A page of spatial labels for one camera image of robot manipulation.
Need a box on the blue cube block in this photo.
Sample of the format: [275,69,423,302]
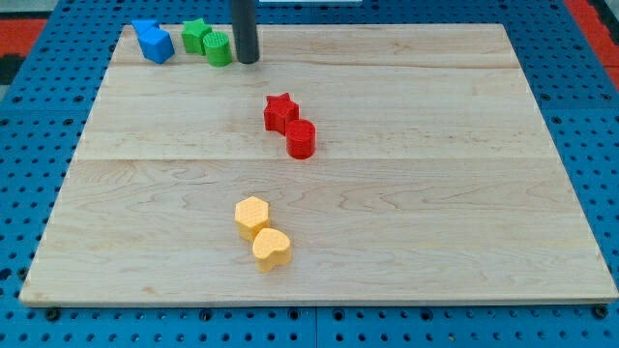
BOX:
[138,27,175,64]

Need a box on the red cylinder block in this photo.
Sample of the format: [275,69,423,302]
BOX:
[285,119,316,160]

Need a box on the blue triangular block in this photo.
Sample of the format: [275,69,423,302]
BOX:
[131,18,160,36]

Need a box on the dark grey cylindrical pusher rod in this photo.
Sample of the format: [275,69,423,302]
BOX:
[230,0,260,65]

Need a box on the green cylinder block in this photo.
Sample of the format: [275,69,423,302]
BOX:
[202,31,232,67]

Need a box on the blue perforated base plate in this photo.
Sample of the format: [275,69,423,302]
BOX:
[1,1,618,347]

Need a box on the yellow hexagon block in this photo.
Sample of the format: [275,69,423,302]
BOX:
[234,196,270,242]

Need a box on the light wooden board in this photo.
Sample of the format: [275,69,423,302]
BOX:
[19,24,618,307]

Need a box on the red star block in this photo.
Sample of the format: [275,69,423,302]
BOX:
[263,93,300,135]

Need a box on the yellow heart block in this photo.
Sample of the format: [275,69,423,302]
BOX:
[252,228,292,273]

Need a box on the green star block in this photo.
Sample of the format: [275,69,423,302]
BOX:
[181,18,212,55]

